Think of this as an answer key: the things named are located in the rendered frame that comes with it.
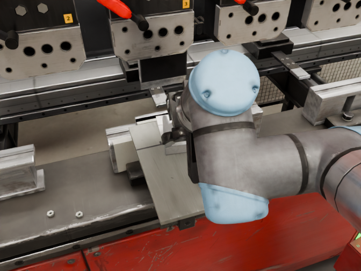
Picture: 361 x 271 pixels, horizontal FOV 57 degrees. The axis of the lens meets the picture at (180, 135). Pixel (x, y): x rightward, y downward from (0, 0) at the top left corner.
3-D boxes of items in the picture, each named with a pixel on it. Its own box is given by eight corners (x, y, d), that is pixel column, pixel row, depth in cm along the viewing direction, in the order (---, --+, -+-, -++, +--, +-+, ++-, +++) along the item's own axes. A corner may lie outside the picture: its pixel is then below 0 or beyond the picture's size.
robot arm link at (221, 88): (200, 122, 35) (188, 44, 36) (183, 138, 45) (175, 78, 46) (272, 114, 36) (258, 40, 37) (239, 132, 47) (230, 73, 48)
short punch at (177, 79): (142, 92, 71) (138, 51, 65) (139, 87, 73) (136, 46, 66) (186, 84, 73) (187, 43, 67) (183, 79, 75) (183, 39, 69)
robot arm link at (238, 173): (311, 213, 36) (293, 114, 38) (211, 229, 35) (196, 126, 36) (282, 208, 44) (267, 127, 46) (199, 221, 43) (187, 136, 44)
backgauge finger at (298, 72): (283, 86, 90) (287, 70, 87) (240, 44, 108) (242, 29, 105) (322, 79, 93) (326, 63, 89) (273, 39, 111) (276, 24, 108)
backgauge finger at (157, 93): (139, 115, 80) (137, 98, 77) (119, 64, 99) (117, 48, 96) (186, 106, 83) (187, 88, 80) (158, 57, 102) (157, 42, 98)
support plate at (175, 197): (160, 225, 57) (160, 222, 56) (128, 130, 76) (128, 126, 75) (255, 198, 61) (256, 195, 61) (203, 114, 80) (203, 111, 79)
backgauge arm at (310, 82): (320, 132, 113) (333, 98, 104) (237, 48, 159) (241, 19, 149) (340, 127, 115) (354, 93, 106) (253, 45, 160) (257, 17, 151)
